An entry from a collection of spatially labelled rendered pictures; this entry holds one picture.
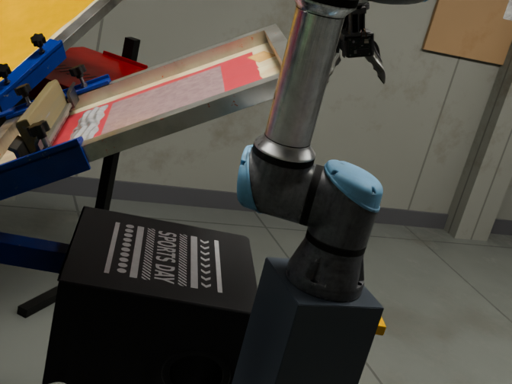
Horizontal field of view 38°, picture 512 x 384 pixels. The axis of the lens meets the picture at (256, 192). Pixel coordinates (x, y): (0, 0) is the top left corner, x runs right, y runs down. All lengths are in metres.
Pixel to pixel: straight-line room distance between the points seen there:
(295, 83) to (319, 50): 0.07
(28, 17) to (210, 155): 2.32
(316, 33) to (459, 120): 4.23
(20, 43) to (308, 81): 1.44
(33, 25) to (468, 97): 3.53
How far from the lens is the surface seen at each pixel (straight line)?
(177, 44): 4.47
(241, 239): 2.14
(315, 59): 1.27
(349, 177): 1.32
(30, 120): 1.67
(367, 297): 1.44
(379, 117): 5.10
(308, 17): 1.25
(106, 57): 3.32
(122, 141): 1.53
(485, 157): 5.47
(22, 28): 2.61
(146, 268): 1.87
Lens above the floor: 1.81
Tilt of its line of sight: 20 degrees down
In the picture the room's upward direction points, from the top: 14 degrees clockwise
